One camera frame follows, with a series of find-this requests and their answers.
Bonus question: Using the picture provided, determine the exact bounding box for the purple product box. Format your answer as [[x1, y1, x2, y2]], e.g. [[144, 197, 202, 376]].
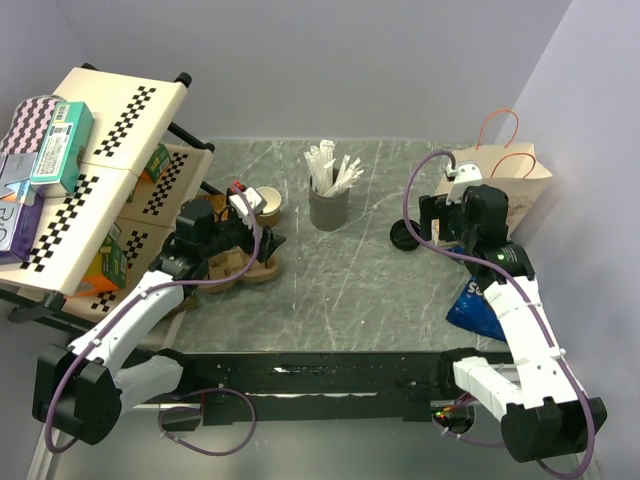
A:
[[0, 194, 44, 266]]

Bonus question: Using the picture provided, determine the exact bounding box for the black coffee cup lid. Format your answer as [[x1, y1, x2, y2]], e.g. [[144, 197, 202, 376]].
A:
[[389, 219, 420, 252]]

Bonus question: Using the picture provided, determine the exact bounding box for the silver grey small box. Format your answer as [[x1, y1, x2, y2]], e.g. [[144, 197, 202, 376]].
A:
[[1, 153, 38, 206]]

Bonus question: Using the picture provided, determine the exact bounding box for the brown paper takeout bag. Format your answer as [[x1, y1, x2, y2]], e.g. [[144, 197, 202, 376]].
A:
[[433, 109, 554, 240]]

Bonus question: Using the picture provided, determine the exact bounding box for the grey straw holder cup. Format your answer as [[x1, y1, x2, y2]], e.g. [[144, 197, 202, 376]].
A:
[[309, 179, 349, 232]]

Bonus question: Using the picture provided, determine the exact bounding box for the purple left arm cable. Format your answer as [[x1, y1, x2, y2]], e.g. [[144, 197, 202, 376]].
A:
[[43, 192, 261, 456]]

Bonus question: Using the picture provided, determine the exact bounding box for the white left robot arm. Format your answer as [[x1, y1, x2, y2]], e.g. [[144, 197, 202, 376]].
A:
[[32, 188, 286, 454]]

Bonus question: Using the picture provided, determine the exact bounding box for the pink wavy patterned can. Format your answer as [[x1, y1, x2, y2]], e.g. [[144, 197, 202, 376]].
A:
[[1, 95, 62, 155]]

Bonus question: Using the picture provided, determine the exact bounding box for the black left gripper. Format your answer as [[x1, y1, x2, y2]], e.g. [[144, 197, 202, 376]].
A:
[[200, 210, 285, 262]]

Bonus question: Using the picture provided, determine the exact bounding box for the teal cardboard box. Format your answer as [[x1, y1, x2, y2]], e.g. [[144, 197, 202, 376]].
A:
[[30, 101, 94, 198]]

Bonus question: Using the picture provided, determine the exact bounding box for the green box middle shelf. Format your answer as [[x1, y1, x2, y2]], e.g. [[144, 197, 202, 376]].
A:
[[139, 143, 171, 183]]

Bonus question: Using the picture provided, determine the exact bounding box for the blue chips bag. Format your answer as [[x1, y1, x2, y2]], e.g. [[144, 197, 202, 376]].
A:
[[446, 275, 506, 342]]

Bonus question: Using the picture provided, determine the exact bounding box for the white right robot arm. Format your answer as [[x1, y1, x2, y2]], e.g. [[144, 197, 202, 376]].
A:
[[419, 185, 607, 463]]

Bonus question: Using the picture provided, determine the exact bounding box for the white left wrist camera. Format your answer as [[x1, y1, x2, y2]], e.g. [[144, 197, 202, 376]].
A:
[[229, 185, 267, 229]]

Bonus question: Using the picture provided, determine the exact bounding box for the green orange box lower shelf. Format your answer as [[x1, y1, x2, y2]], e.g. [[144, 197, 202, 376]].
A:
[[74, 235, 128, 296]]

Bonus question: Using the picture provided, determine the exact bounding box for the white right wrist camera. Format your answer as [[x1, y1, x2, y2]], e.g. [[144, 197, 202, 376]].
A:
[[444, 161, 483, 205]]

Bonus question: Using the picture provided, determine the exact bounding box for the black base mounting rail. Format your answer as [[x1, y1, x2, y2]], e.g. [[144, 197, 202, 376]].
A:
[[158, 348, 478, 426]]

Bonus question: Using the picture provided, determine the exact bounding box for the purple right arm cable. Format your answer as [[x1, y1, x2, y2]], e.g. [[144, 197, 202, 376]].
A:
[[403, 150, 599, 476]]

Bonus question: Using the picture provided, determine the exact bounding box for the cream checkered shelf rack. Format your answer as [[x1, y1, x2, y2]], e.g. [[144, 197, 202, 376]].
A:
[[1, 64, 215, 334]]

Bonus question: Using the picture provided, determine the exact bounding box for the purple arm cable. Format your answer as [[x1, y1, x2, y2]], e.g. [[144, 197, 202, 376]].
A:
[[403, 150, 599, 476], [43, 192, 261, 456]]

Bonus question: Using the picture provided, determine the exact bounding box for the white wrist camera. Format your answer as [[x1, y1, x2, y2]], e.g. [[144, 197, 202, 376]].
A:
[[229, 185, 267, 229], [444, 161, 483, 205]]

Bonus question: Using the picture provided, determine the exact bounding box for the cardboard cup carrier tray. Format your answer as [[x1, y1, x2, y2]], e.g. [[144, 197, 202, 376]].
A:
[[199, 247, 280, 294]]

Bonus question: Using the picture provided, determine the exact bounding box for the paper coffee cup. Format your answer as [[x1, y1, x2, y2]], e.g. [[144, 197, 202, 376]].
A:
[[257, 186, 282, 228]]

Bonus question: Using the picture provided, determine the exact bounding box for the orange snack bag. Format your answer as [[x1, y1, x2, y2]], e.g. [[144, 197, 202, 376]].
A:
[[197, 194, 230, 222]]

